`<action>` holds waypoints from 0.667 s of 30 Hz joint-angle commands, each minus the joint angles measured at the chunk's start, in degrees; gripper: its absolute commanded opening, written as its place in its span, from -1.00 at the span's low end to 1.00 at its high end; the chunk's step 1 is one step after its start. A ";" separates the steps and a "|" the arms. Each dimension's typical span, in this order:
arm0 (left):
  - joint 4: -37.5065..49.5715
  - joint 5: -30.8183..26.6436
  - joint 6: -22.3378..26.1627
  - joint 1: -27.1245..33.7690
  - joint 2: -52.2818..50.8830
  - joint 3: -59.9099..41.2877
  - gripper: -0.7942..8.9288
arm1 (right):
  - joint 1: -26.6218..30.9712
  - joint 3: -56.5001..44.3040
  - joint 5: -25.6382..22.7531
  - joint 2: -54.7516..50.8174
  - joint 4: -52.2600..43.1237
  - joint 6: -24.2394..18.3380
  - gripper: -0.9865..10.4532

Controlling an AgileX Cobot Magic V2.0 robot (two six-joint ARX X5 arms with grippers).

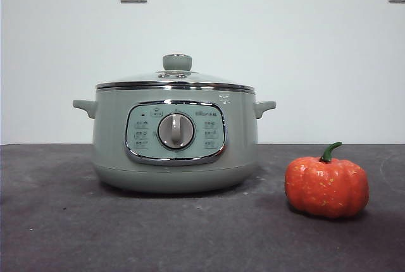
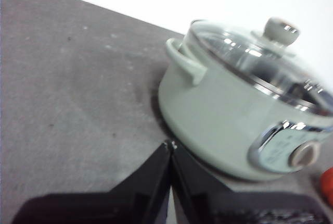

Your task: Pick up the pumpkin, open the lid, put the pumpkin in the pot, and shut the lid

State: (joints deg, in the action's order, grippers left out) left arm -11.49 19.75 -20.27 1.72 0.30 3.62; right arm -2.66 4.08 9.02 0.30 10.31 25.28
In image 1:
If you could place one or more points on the glass lid with green knob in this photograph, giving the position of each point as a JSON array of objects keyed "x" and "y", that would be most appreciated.
[{"x": 177, "y": 62}]

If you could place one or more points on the orange pumpkin with green stem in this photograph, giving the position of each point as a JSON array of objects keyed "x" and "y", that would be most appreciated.
[{"x": 326, "y": 186}]

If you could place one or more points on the sage green electric pot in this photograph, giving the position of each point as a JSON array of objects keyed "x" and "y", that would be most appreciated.
[{"x": 110, "y": 145}]

